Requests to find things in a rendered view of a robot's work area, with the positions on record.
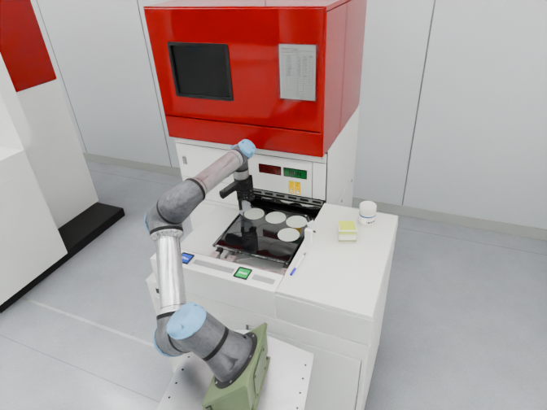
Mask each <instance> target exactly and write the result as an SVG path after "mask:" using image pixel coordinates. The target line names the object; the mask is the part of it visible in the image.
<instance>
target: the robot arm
mask: <svg viewBox="0 0 547 410"><path fill-rule="evenodd" d="M255 153H256V147H255V145H254V144H253V143H252V142H251V141H250V140H247V139H243V140H242V141H241V142H239V143H238V144H237V145H233V146H232V147H231V148H230V151H228V152H227V153H226V154H224V155H223V156H222V157H220V158H219V159H218V160H216V161H215V162H214V163H212V164H211V165H209V166H208V167H207V168H205V169H204V170H203V171H202V172H200V173H199V174H198V175H196V176H195V177H193V178H187V179H186V180H184V181H183V182H182V183H180V184H179V185H176V186H175V187H173V188H172V189H171V190H168V191H167V192H165V193H164V194H163V195H162V196H161V197H160V198H159V199H158V200H157V201H156V202H155V203H154V204H153V205H152V206H151V207H150V208H149V209H148V210H147V213H146V215H145V217H144V225H145V228H146V230H147V231H148V232H149V234H150V238H151V240H153V241H154V242H155V253H156V263H157V273H158V282H159V292H160V311H159V313H158V314H157V315H156V321H157V327H156V329H155V332H154V334H153V343H154V346H155V349H156V350H157V351H158V352H159V353H160V354H161V355H164V356H167V357H177V356H180V355H183V354H186V353H188V352H191V351H192V352H193V353H194V354H196V355H197V356H198V357H199V358H201V359H202V360H203V361H205V362H206V363H207V365H208V367H209V368H210V369H211V370H212V372H213V374H214V375H215V377H216V378H217V379H218V380H219V381H221V382H227V381H229V380H230V379H231V378H232V377H234V376H235V375H236V374H237V373H238V371H239V370H240V369H241V368H242V367H243V365H244V364H245V362H246V360H247V358H248V356H249V354H250V352H251V349H252V340H251V339H250V338H249V337H248V336H247V335H246V334H241V333H239V332H236V331H233V330H231V329H228V328H227V327H226V326H225V325H223V324H222V323H221V322H220V321H219V320H218V319H216V318H215V317H214V316H212V315H211V314H210V313H208V312H207V311H206V310H205V309H204V308H203V307H202V306H199V305H198V304H197V303H194V302H189V303H186V290H185V282H184V274H183V267H182V252H181V244H180V238H181V237H182V236H183V227H182V222H183V221H184V220H185V219H186V218H187V217H188V216H189V215H190V214H191V213H192V212H193V211H194V210H195V209H196V208H197V206H198V205H199V204H200V203H201V202H203V201H204V200H205V198H206V194H207V193H208V192H210V191H211V190H212V189H213V188H215V187H216V186H217V185H218V184H220V183H221V182H222V181H223V180H225V179H226V178H227V177H229V176H230V175H231V174H232V173H233V177H234V181H233V182H232V183H230V184H229V185H228V186H226V187H225V188H224V189H222V190H221V191H219V194H220V197H221V198H222V199H224V198H226V197H227V196H228V195H230V194H232V193H233V192H235V191H236V192H237V200H238V207H239V213H240V214H241V215H242V216H243V212H245V211H248V210H251V209H252V207H251V203H250V202H248V200H250V201H252V200H254V190H253V181H252V175H249V168H248V160H249V159H250V158H251V157H252V156H253V155H254V154H255ZM246 200H247V201H246Z"/></svg>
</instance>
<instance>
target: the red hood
mask: <svg viewBox="0 0 547 410"><path fill-rule="evenodd" d="M366 6H367V0H175V1H170V2H162V3H158V4H154V5H150V6H144V7H143V9H144V15H145V19H146V23H147V31H148V35H149V39H150V43H151V51H152V54H153V59H154V63H155V70H156V75H157V79H158V83H159V87H160V95H161V99H162V103H163V108H164V115H165V119H166V124H167V128H168V135H169V136H170V137H178V138H184V139H190V140H196V141H203V142H214V143H220V144H226V145H232V146H233V145H237V144H238V143H239V142H241V141H242V140H243V139H247V140H250V141H251V142H252V143H253V144H254V145H255V147H256V149H262V150H274V151H280V152H286V153H292V154H299V155H310V156H317V157H323V156H324V154H325V153H326V152H327V151H328V149H329V148H330V146H331V144H332V143H333V141H334V140H335V139H336V137H337V136H338V134H339V133H340V131H341V130H342V128H343V127H344V126H345V124H346V123H347V121H348V119H349V118H350V116H351V115H352V113H353V112H354V111H355V110H356V108H357V106H358V105H359V102H360V91H361V69H362V59H363V48H364V37H365V17H366Z"/></svg>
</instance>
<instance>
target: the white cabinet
mask: <svg viewBox="0 0 547 410"><path fill-rule="evenodd" d="M394 249H395V248H394V247H393V250H392V256H393V251H394ZM391 266H392V257H391V260H390V264H389V267H388V271H387V276H386V283H385V284H384V287H383V292H382V297H381V300H380V304H379V309H378V313H377V316H376V320H375V323H374V329H373V333H372V339H371V340H370V345H366V344H364V343H361V342H356V341H353V340H350V339H347V338H342V337H339V336H336V335H333V334H328V333H325V332H322V331H320V330H316V329H311V328H309V327H306V326H302V325H297V324H295V323H292V322H289V321H284V320H281V319H278V318H277V319H273V318H270V317H267V316H262V315H260V314H256V313H254V312H249V311H246V310H243V309H240V308H236V307H232V306H229V305H226V304H223V303H218V302H215V301H212V300H210V299H205V298H201V297H199V296H196V295H192V294H188V293H186V303H189V302H194V303H197V304H198V305H199V306H202V307H203V308H204V309H205V310H206V311H207V312H208V313H210V314H211V315H212V316H214V317H215V318H216V319H218V320H219V321H220V322H221V323H222V324H223V325H225V326H226V327H227V328H228V329H246V330H252V329H255V328H256V327H257V326H259V325H262V324H263V323H267V324H268V326H267V330H266V332H267V335H268V336H270V337H272V338H276V339H278V340H280V341H283V342H286V343H288V344H290V345H292V346H294V347H298V348H300V349H302V350H305V351H308V352H310V353H313V354H314V358H313V367H312V372H311V377H310V382H309V390H308V395H307V400H306V404H305V410H364V409H365V402H366V399H367V395H368V391H369V387H370V380H371V377H372V372H373V369H374V362H375V358H376V355H377V350H378V347H379V339H380V334H381V328H382V323H383V313H384V308H385V303H386V297H387V287H388V282H389V276H390V271H391ZM147 285H148V288H149V291H150V294H151V299H152V302H153V304H154V308H155V312H156V315H157V314H158V313H159V311H160V292H159V285H157V284H155V283H152V282H149V281H147ZM183 355H184V354H183ZM183 355H180V356H177V357H169V359H170V361H171V365H172V367H173V372H174V373H175V371H176V369H177V366H178V365H179V363H180V361H181V359H182V357H183Z"/></svg>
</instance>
